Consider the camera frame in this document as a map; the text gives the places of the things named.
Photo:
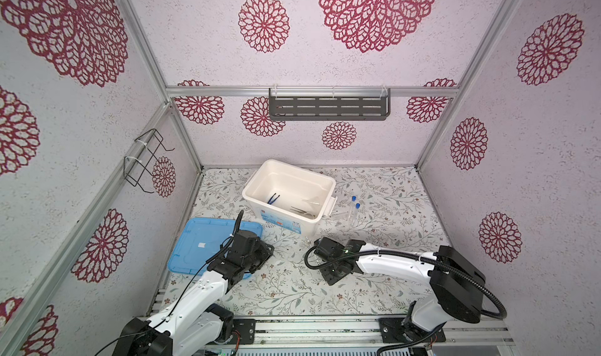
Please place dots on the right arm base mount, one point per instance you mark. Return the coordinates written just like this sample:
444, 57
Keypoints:
394, 330

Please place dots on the black wire wall rack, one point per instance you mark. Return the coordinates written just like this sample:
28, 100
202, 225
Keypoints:
150, 170

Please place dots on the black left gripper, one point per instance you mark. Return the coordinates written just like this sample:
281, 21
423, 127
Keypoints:
265, 252

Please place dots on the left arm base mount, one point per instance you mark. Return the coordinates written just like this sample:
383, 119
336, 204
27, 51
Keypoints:
239, 331

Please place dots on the grey wall shelf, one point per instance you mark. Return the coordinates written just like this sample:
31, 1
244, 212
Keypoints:
328, 108

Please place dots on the blue plastic bin lid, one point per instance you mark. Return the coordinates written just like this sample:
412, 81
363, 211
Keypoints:
201, 241

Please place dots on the metal tweezers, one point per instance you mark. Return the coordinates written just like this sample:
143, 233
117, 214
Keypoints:
302, 212

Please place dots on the blue pen dropper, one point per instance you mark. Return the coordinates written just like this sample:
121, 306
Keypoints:
273, 198

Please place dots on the white plastic storage bin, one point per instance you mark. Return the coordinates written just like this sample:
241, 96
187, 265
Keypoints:
297, 187

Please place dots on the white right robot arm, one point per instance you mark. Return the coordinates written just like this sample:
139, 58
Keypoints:
452, 279

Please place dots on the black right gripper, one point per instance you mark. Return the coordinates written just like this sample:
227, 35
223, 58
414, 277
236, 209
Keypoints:
328, 278

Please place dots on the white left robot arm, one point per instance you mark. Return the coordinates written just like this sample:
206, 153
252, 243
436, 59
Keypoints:
196, 320

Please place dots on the blue capped test tube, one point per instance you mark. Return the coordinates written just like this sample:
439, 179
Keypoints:
355, 214
353, 203

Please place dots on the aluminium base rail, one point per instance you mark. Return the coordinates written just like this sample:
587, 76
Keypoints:
362, 331

